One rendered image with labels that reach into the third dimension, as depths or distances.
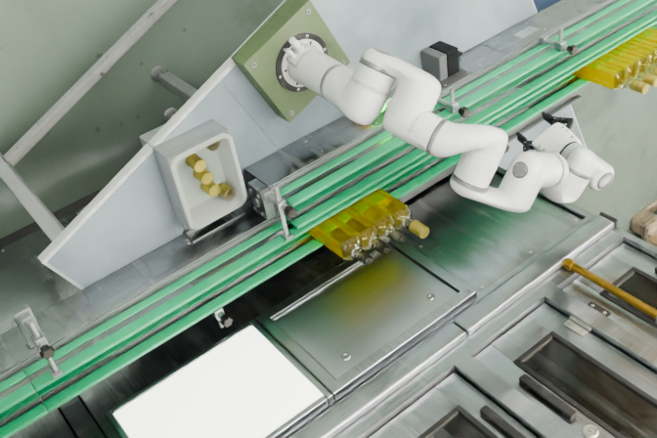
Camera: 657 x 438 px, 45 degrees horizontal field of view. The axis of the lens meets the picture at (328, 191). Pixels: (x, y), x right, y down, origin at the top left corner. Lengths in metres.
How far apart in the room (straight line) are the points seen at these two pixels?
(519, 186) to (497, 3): 0.92
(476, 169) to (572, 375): 0.54
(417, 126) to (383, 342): 0.55
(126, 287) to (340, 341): 0.54
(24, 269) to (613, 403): 1.70
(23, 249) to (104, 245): 0.66
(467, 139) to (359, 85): 0.27
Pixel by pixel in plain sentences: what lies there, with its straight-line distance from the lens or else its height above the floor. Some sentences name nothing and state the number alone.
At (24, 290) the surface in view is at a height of 0.36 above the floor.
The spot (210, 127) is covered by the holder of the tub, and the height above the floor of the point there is 0.79.
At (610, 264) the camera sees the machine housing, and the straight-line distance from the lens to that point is 2.23.
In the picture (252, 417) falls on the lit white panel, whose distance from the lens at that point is 1.88.
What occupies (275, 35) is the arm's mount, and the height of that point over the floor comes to 0.82.
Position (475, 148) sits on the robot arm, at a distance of 1.74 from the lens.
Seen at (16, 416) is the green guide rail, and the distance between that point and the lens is 1.99.
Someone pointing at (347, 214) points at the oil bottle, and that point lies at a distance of 2.10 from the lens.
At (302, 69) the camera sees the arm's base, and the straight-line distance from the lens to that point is 1.95.
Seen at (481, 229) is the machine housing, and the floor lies 1.12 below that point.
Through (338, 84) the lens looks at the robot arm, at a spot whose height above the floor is 1.03.
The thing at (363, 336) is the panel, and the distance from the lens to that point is 1.99.
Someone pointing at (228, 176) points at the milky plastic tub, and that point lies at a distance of 2.07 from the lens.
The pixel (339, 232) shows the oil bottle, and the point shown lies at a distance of 2.04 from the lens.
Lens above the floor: 2.37
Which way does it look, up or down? 43 degrees down
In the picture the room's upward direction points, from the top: 124 degrees clockwise
